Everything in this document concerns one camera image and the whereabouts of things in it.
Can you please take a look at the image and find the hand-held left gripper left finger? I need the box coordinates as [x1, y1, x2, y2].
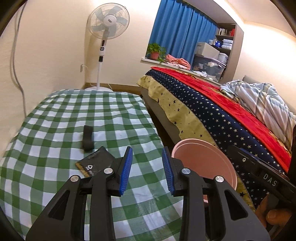
[25, 146, 133, 241]

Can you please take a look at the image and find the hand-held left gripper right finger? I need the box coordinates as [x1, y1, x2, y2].
[162, 146, 271, 241]

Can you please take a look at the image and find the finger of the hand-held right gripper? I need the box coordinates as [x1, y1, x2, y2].
[226, 145, 263, 173]

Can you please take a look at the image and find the black foil packet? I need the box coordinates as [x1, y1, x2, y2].
[74, 146, 115, 178]

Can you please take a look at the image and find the pink plastic basin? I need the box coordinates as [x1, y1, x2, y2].
[171, 138, 238, 203]

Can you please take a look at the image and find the person's right hand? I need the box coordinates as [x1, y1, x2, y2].
[255, 195, 292, 230]

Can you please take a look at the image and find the navy starred bed sheet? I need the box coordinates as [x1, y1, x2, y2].
[145, 70, 289, 210]

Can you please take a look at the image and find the blue plaid quilt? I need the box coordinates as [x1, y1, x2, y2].
[220, 80, 296, 151]

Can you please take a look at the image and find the yellow starred bed skirt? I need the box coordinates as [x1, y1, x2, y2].
[136, 75, 256, 210]

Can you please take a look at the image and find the red floral blanket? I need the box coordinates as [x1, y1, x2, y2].
[150, 66, 293, 173]

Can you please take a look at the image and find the grey headboard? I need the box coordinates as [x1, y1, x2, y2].
[242, 75, 263, 84]

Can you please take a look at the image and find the green checked tablecloth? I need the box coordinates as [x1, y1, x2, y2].
[0, 88, 185, 241]

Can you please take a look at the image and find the white crumpled cloth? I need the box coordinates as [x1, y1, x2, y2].
[196, 71, 219, 80]

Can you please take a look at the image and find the clear storage box purple lid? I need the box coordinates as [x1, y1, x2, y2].
[192, 54, 226, 81]

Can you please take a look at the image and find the pink folded cloth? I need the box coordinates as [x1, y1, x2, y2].
[165, 54, 192, 70]

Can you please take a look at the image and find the beige bookshelf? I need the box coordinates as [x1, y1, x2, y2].
[215, 22, 245, 84]

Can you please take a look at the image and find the green potted plant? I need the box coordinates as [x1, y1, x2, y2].
[146, 43, 167, 64]

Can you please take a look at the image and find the row of books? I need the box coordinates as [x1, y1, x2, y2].
[217, 27, 235, 37]

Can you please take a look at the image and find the blue curtain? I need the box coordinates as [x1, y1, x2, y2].
[146, 0, 218, 67]

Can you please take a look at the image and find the white standing fan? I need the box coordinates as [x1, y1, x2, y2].
[84, 3, 130, 91]

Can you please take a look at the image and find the black elastic strap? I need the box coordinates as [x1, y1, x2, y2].
[81, 125, 94, 153]

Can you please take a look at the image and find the grey wall cable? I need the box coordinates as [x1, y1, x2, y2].
[12, 5, 27, 116]

